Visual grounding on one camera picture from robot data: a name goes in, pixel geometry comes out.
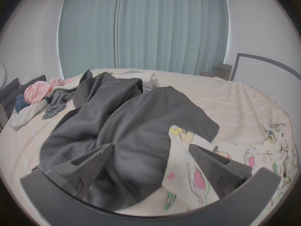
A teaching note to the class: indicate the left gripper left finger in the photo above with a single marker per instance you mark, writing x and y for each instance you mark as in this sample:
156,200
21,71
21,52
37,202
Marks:
89,172

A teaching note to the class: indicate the white printed pyjama top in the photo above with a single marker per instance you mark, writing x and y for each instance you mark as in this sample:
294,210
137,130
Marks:
183,163

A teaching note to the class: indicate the dark blue garment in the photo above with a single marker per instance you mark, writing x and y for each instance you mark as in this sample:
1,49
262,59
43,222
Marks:
21,105

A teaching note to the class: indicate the pink garment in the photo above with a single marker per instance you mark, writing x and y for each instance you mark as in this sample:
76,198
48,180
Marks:
35,94

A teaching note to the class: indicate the black polo shirt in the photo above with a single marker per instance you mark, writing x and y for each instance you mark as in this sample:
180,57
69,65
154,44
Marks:
141,126

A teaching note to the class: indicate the grey bedside table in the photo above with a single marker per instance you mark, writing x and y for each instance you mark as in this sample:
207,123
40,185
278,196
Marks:
218,70

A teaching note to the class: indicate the grey and white garment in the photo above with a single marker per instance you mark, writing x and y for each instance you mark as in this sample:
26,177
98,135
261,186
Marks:
150,78

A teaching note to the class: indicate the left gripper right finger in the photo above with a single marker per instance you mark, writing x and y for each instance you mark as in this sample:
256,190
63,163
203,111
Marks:
225,175

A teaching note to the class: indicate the blue-green curtain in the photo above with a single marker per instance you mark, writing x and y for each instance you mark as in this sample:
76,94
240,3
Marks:
145,27

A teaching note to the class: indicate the dark grey garment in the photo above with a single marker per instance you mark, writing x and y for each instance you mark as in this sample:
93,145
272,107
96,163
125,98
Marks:
57,102

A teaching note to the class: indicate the bed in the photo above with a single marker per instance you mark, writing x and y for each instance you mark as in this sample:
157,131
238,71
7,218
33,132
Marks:
223,102

